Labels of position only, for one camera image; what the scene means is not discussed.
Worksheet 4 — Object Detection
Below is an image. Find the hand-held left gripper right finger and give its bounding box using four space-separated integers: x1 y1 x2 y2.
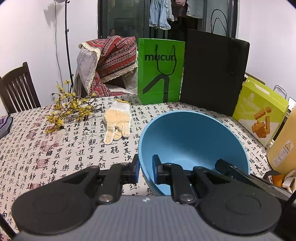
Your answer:
152 154 222 205

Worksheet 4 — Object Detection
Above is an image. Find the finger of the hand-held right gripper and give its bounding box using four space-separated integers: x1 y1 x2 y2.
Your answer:
215 159 251 183

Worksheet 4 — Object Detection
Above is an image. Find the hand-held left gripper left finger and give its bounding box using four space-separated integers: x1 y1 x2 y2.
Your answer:
61 153 140 205

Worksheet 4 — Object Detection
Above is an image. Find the blue bowl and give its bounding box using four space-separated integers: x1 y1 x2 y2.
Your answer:
138 111 251 196

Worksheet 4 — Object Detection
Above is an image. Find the orange fabric piece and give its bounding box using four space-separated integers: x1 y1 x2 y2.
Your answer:
262 170 285 188

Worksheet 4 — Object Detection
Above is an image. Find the yellow thermos bottle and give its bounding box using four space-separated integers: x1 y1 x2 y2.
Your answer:
266 108 296 175

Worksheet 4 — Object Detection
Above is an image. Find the knitted work glove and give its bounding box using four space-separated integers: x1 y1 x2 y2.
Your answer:
103 100 132 145

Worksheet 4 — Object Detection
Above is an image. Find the green snack box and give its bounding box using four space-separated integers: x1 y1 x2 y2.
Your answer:
232 76 289 147

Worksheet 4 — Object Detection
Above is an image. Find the calligraphy print tablecloth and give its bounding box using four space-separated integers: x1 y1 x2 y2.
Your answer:
0 94 296 234

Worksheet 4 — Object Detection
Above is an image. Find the yellow flower branch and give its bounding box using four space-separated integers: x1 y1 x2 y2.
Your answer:
45 80 103 133

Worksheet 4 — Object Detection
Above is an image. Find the green paper bag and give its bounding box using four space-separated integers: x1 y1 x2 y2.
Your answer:
137 38 186 105

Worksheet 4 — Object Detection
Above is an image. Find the black paper bag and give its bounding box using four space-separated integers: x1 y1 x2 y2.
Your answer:
180 9 250 117

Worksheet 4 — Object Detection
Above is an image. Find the red patterned blanket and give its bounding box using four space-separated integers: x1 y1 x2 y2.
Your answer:
80 35 139 98

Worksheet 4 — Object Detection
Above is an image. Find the grey lace-trimmed cushion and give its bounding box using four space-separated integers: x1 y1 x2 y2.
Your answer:
74 43 102 98

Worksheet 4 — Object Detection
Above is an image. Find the grey fabric pouch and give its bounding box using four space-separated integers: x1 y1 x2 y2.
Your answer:
0 116 14 139

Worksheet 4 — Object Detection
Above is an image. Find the dark wooden chair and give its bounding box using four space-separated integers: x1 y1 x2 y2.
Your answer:
0 61 41 115

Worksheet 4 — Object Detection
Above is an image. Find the dark sliding glass door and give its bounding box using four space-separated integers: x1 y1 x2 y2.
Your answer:
97 0 238 77

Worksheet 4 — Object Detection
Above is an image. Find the studio lamp on stand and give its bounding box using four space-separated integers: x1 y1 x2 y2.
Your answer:
53 0 74 93

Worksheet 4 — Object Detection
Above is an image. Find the hanging light blue shirt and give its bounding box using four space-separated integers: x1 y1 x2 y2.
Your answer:
149 0 174 30

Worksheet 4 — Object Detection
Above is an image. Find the hanging white garment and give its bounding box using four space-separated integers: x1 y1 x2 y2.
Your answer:
186 0 204 19

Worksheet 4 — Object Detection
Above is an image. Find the thin black strap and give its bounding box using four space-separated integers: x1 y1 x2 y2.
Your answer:
286 191 296 210

